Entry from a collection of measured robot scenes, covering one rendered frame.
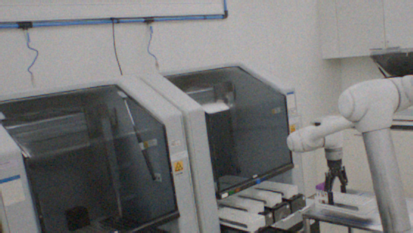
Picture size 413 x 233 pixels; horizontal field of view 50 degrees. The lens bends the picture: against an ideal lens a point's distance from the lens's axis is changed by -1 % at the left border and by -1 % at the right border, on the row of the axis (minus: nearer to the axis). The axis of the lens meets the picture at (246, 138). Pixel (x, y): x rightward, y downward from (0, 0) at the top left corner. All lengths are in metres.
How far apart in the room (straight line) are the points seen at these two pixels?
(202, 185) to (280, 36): 2.46
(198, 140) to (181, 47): 1.48
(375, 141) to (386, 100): 0.15
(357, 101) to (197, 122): 0.86
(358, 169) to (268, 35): 1.57
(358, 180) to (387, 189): 2.97
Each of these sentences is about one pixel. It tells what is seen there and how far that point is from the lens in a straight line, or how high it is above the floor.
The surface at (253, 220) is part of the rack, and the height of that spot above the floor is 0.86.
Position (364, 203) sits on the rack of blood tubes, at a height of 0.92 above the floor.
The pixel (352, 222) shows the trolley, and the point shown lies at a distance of 2.22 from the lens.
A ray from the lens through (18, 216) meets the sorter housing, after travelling 1.77.
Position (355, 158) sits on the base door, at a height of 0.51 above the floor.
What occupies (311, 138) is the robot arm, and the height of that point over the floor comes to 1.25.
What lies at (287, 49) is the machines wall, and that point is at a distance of 4.42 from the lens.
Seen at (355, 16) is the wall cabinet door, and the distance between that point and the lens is 4.67.
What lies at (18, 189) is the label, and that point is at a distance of 1.76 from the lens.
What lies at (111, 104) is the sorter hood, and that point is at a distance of 2.11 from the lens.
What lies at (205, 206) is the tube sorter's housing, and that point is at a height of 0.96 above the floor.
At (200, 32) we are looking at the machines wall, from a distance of 3.65.
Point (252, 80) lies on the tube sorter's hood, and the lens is 2.67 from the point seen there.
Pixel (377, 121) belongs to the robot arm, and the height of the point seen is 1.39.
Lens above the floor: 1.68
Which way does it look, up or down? 11 degrees down
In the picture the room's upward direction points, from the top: 7 degrees counter-clockwise
